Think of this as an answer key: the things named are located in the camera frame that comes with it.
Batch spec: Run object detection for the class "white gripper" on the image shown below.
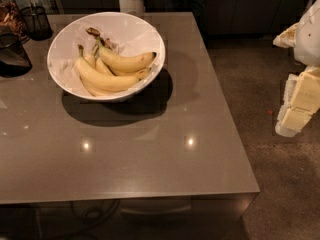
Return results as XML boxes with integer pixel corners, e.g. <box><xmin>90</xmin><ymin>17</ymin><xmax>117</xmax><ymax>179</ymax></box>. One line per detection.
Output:
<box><xmin>273</xmin><ymin>0</ymin><xmax>320</xmax><ymax>137</ymax></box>

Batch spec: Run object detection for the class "white bowl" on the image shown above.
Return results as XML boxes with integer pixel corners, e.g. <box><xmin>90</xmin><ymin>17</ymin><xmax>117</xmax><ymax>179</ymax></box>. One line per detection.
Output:
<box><xmin>47</xmin><ymin>12</ymin><xmax>166</xmax><ymax>102</ymax></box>

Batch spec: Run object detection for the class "small left yellow banana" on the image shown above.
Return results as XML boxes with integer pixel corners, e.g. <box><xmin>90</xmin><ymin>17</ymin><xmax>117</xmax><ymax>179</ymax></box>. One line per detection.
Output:
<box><xmin>85</xmin><ymin>47</ymin><xmax>98</xmax><ymax>67</ymax></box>

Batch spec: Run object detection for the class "front long yellow banana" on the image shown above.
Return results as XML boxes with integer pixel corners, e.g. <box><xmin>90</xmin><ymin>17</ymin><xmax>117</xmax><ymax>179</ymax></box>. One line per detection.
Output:
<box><xmin>75</xmin><ymin>45</ymin><xmax>139</xmax><ymax>92</ymax></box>

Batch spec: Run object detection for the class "dark glass bowl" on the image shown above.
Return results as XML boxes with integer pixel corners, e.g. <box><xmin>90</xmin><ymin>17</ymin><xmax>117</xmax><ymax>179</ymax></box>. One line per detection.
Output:
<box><xmin>0</xmin><ymin>33</ymin><xmax>32</xmax><ymax>77</ymax></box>

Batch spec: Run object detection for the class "black mesh cup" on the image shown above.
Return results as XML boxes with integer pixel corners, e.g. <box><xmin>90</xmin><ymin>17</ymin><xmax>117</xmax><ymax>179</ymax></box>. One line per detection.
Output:
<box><xmin>21</xmin><ymin>6</ymin><xmax>53</xmax><ymax>41</ymax></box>

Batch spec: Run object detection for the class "jar with brown contents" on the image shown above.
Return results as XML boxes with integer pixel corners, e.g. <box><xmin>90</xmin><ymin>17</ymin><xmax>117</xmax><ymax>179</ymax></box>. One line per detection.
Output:
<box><xmin>0</xmin><ymin>0</ymin><xmax>28</xmax><ymax>41</ymax></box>

